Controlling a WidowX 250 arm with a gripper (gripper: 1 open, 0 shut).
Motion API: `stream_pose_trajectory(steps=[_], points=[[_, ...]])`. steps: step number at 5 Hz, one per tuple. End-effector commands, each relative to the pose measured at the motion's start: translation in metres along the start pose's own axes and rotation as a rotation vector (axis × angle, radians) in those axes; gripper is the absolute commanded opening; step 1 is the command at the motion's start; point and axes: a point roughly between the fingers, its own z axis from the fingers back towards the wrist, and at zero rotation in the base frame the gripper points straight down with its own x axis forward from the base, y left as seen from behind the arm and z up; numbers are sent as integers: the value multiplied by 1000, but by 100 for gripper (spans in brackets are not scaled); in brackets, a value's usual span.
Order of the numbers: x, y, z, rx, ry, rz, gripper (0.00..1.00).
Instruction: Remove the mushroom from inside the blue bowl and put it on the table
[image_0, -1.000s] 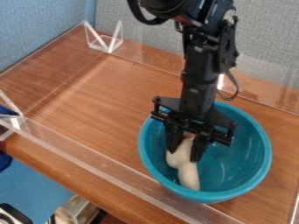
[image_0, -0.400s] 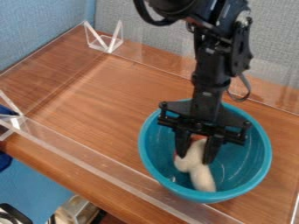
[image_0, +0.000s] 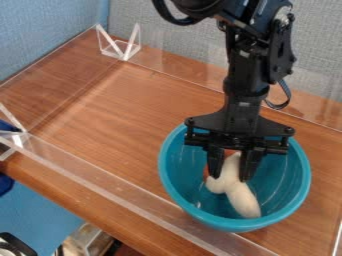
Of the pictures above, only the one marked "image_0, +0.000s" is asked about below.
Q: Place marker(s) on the blue plastic bowl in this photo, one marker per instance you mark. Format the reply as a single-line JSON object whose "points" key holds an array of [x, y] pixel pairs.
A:
{"points": [[223, 202]]}

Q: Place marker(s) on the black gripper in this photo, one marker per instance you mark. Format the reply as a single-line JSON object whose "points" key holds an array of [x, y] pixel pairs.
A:
{"points": [[236, 127]]}

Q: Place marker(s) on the clear acrylic back barrier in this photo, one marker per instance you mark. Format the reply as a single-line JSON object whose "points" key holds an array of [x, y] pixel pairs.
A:
{"points": [[194, 57]]}

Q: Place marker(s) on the clear acrylic front barrier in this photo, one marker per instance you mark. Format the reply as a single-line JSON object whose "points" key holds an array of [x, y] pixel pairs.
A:
{"points": [[132, 214]]}

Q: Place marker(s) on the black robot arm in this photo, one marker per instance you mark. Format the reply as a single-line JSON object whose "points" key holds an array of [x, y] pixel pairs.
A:
{"points": [[258, 27]]}

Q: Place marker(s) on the clear acrylic corner bracket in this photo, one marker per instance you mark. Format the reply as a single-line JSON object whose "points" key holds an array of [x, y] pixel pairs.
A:
{"points": [[116, 48]]}

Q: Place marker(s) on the clear acrylic left bracket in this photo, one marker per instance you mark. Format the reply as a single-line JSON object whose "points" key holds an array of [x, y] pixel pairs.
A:
{"points": [[5, 115]]}

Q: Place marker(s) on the black and white device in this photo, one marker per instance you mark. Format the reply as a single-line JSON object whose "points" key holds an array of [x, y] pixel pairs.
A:
{"points": [[13, 247]]}

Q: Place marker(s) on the white and orange toy mushroom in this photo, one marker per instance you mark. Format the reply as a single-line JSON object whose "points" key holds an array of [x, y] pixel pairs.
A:
{"points": [[228, 185]]}

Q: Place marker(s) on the grey metal box below table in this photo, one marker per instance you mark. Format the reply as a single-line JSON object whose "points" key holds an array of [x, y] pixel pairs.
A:
{"points": [[87, 241]]}

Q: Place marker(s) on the blue object at left edge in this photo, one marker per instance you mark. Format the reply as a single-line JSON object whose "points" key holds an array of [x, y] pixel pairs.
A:
{"points": [[5, 180]]}

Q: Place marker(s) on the clear acrylic barrier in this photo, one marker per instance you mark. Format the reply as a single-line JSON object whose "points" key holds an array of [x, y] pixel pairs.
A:
{"points": [[194, 57], [132, 214]]}

